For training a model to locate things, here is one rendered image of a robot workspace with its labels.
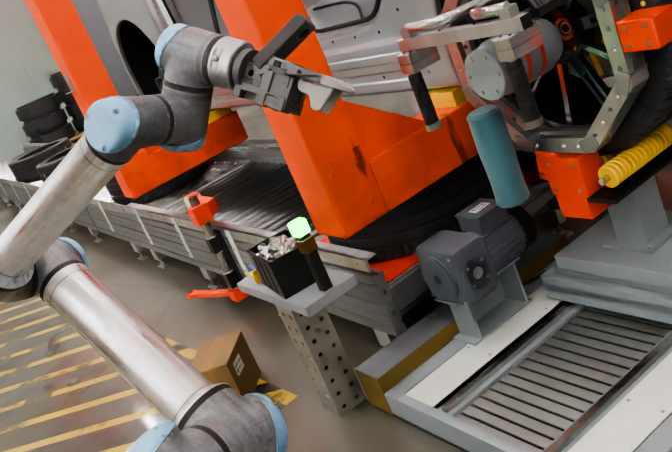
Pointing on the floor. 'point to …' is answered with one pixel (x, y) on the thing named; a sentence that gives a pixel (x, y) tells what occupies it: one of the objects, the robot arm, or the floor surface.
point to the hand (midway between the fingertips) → (348, 85)
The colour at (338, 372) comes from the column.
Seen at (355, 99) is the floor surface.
